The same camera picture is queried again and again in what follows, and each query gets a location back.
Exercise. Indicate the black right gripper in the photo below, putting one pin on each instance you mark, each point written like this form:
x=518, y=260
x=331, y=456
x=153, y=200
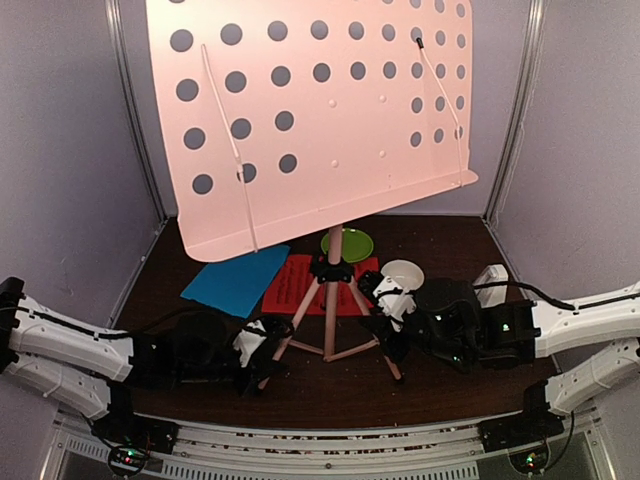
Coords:
x=396, y=352

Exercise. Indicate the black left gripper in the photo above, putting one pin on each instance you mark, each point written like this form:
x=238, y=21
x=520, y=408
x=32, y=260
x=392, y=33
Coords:
x=256, y=370

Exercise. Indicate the pink music stand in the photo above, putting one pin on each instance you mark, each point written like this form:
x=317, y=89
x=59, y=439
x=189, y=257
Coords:
x=283, y=118

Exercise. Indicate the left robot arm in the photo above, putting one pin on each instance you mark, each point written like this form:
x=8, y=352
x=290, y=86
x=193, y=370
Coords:
x=92, y=370

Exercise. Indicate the white bowl dark outside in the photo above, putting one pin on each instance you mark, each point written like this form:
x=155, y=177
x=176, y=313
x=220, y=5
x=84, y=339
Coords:
x=404, y=272

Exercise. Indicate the green plate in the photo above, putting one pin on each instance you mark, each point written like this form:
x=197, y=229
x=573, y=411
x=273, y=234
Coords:
x=350, y=245

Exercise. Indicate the blue cloth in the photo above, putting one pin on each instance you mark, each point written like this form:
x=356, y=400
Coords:
x=235, y=286

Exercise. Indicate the grey metronome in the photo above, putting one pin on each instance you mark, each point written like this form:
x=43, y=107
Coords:
x=490, y=286

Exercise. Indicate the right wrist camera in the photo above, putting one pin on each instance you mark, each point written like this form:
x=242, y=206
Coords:
x=395, y=301

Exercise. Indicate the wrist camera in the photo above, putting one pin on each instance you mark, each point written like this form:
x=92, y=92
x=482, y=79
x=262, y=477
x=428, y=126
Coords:
x=395, y=301
x=248, y=340

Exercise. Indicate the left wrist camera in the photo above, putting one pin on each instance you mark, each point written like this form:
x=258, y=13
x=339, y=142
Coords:
x=248, y=340

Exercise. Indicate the aluminium front rail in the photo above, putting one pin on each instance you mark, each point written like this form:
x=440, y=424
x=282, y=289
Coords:
x=445, y=450

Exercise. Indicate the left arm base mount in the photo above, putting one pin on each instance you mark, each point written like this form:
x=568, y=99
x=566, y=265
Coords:
x=132, y=443

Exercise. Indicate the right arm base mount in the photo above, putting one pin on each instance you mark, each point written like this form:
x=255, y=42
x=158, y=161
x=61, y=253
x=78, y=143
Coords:
x=525, y=439

